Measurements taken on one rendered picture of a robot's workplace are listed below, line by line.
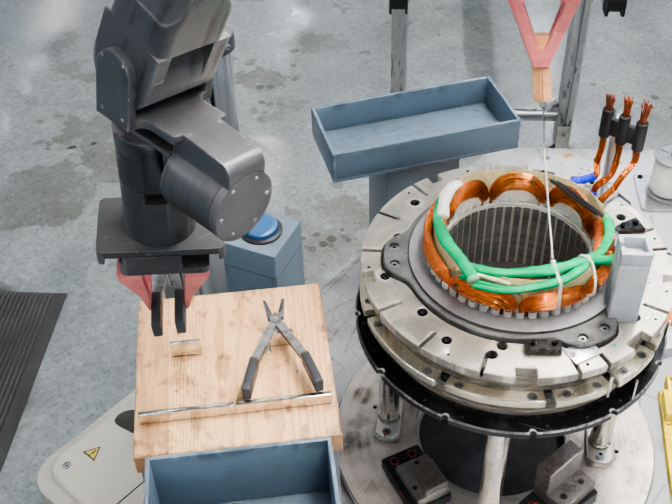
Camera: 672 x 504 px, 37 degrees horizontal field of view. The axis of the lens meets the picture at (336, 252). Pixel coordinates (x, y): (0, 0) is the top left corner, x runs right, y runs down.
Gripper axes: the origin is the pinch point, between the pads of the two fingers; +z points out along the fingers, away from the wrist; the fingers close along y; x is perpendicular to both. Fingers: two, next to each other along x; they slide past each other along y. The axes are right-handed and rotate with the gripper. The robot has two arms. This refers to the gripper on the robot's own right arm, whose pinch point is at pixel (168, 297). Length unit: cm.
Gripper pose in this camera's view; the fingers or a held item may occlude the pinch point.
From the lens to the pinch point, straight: 88.5
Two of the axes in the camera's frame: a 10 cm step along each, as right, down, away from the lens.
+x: -1.1, -7.1, 7.0
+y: 9.9, -0.5, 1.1
